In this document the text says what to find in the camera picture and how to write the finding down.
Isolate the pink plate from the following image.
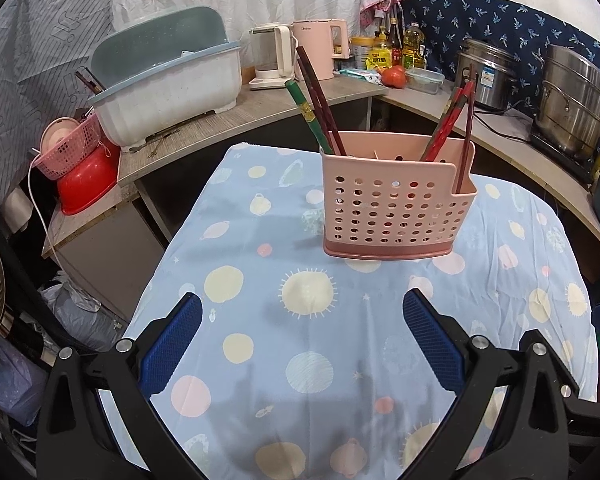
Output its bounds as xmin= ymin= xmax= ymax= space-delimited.
xmin=40 ymin=117 xmax=81 ymax=153

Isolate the navy patterned cloth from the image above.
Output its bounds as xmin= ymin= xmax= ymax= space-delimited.
xmin=400 ymin=0 xmax=600 ymax=111

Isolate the stainless steel rice cooker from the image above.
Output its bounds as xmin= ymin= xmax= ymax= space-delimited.
xmin=452 ymin=37 xmax=518 ymax=112

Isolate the grey striped curtain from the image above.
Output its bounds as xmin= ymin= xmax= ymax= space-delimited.
xmin=0 ymin=0 xmax=116 ymax=216

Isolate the white blue dish drainer box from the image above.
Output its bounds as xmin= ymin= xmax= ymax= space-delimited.
xmin=87 ymin=6 xmax=243 ymax=153

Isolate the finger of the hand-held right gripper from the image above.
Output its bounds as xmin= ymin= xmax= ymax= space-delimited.
xmin=555 ymin=380 xmax=600 ymax=441

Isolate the pink plastic basket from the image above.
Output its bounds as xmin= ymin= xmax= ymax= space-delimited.
xmin=32 ymin=112 xmax=103 ymax=181

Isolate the pink electric kettle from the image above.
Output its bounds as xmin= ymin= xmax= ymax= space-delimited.
xmin=291 ymin=19 xmax=351 ymax=81

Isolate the red plastic basin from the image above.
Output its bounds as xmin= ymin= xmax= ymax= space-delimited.
xmin=57 ymin=146 xmax=121 ymax=216

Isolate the dark utensil handle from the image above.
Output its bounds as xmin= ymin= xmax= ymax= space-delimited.
xmin=75 ymin=71 xmax=106 ymax=96

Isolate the white paper roll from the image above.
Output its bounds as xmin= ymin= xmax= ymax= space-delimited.
xmin=2 ymin=187 xmax=33 ymax=233

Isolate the purple plastic bag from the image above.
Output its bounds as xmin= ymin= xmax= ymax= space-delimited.
xmin=0 ymin=332 xmax=48 ymax=426

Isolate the black power cable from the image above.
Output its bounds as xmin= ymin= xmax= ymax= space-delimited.
xmin=472 ymin=110 xmax=533 ymax=143

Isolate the stainless steel steamer pot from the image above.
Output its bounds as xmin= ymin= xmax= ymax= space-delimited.
xmin=532 ymin=44 xmax=600 ymax=158

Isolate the light blue wipes packet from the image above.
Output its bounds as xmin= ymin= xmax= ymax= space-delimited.
xmin=339 ymin=67 xmax=383 ymax=85

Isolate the grey plastic bag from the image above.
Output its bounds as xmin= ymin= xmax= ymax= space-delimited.
xmin=40 ymin=272 xmax=126 ymax=356

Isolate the green chopstick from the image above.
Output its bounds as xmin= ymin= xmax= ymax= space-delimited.
xmin=285 ymin=79 xmax=335 ymax=156

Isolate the black induction cooker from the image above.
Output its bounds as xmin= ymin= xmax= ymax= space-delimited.
xmin=530 ymin=127 xmax=598 ymax=183

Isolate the yellow seasoning packet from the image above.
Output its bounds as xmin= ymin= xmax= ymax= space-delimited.
xmin=369 ymin=42 xmax=393 ymax=72

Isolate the dark purple chopstick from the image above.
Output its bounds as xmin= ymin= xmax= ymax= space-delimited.
xmin=454 ymin=64 xmax=478 ymax=195

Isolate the blue dotted tablecloth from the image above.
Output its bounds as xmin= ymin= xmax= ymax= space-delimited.
xmin=122 ymin=142 xmax=598 ymax=480

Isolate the dark red chopstick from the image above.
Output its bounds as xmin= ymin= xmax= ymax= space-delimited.
xmin=430 ymin=80 xmax=476 ymax=161

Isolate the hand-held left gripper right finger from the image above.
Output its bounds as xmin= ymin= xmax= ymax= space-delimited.
xmin=403 ymin=287 xmax=574 ymax=480

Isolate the white power cable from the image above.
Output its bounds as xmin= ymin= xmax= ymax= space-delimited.
xmin=27 ymin=157 xmax=61 ymax=256

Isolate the pink perforated utensil holder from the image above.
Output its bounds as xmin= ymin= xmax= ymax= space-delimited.
xmin=320 ymin=131 xmax=477 ymax=261

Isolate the clear food container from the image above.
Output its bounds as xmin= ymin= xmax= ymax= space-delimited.
xmin=406 ymin=67 xmax=445 ymax=95

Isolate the wooden counter shelf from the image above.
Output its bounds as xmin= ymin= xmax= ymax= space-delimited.
xmin=116 ymin=77 xmax=600 ymax=266

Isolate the small grey cabinet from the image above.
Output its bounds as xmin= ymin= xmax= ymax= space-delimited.
xmin=42 ymin=187 xmax=168 ymax=321

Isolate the brown chopstick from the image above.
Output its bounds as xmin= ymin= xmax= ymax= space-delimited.
xmin=295 ymin=59 xmax=341 ymax=156

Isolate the white electric kettle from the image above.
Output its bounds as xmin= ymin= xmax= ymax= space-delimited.
xmin=249 ymin=24 xmax=297 ymax=92

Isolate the white gold tin can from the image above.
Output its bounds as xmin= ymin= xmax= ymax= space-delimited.
xmin=350 ymin=36 xmax=377 ymax=70

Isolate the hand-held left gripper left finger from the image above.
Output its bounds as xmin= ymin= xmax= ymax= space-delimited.
xmin=36 ymin=291 xmax=203 ymax=480

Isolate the dark sauce bottle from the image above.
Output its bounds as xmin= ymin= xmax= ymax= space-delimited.
xmin=390 ymin=17 xmax=403 ymax=67

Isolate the maroon purple chopstick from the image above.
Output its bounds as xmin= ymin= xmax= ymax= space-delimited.
xmin=296 ymin=46 xmax=348 ymax=157

